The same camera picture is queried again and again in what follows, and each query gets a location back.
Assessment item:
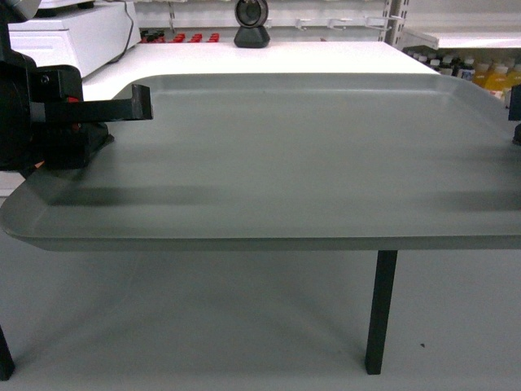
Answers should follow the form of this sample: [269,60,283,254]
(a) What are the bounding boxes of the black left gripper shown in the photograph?
[29,65,153,169]

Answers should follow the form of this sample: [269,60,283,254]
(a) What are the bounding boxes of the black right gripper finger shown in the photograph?
[512,125,521,146]
[508,85,521,121]

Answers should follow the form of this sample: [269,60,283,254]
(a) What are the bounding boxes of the grey-green serving tray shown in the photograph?
[1,73,520,251]

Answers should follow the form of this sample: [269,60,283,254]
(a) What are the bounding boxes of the white checkout register box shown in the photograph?
[9,1,140,77]

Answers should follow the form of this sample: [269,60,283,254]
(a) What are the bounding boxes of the orange juice bottles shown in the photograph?
[472,64,520,94]

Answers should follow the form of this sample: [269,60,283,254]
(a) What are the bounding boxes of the red-capped bottles row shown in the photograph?
[140,29,221,44]

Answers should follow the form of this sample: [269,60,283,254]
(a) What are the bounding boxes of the dark-capped bottles right shelf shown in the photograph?
[402,46,476,81]

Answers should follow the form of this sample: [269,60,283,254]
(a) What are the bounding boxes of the black round barcode scanner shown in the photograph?
[234,0,270,49]

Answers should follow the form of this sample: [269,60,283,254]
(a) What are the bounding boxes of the white pegboard hooks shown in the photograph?
[295,15,405,32]

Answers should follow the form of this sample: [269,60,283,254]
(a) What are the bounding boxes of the black table leg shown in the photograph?
[365,250,398,376]

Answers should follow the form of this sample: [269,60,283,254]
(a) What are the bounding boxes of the black register power cable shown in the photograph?
[117,0,142,54]

